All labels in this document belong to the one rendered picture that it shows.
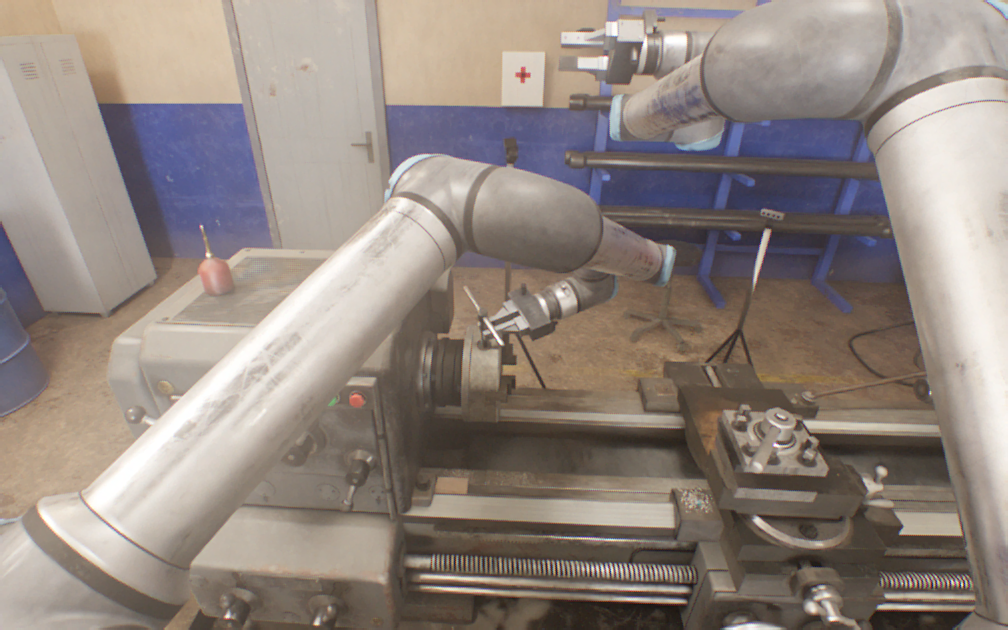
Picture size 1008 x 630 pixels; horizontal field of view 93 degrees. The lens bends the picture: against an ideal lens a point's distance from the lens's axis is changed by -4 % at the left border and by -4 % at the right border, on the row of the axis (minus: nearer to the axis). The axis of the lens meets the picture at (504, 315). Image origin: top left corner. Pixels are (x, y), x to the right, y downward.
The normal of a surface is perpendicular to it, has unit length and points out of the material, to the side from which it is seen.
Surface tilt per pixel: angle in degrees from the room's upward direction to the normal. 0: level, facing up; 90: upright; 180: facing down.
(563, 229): 78
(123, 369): 46
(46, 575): 34
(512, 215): 72
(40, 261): 90
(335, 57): 90
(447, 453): 0
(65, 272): 90
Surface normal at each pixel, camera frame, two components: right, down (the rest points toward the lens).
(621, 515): -0.01, -0.40
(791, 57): -0.64, 0.36
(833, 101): -0.21, 0.92
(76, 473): 0.01, -0.86
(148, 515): 0.49, -0.25
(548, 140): -0.05, 0.50
